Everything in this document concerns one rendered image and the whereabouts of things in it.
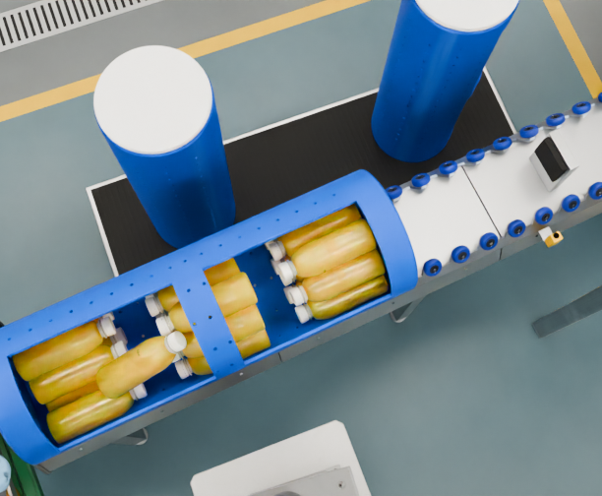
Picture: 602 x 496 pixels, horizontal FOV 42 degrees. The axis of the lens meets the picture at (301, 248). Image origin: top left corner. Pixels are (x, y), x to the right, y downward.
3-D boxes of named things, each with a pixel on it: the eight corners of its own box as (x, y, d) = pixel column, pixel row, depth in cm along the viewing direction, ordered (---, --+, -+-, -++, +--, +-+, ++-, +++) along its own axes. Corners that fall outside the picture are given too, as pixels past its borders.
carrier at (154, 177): (241, 178, 274) (160, 167, 275) (222, 54, 190) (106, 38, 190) (228, 257, 267) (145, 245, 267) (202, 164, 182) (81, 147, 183)
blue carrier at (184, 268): (403, 294, 184) (431, 279, 156) (51, 459, 173) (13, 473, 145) (351, 186, 188) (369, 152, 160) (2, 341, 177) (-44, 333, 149)
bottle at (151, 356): (118, 373, 168) (183, 333, 162) (122, 403, 164) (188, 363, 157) (93, 364, 163) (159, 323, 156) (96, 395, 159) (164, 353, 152)
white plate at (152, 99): (220, 53, 188) (220, 55, 190) (106, 37, 189) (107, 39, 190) (200, 160, 181) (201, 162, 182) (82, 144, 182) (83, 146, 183)
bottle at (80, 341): (28, 369, 165) (110, 332, 168) (28, 388, 159) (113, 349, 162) (11, 343, 162) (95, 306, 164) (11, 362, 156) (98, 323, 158)
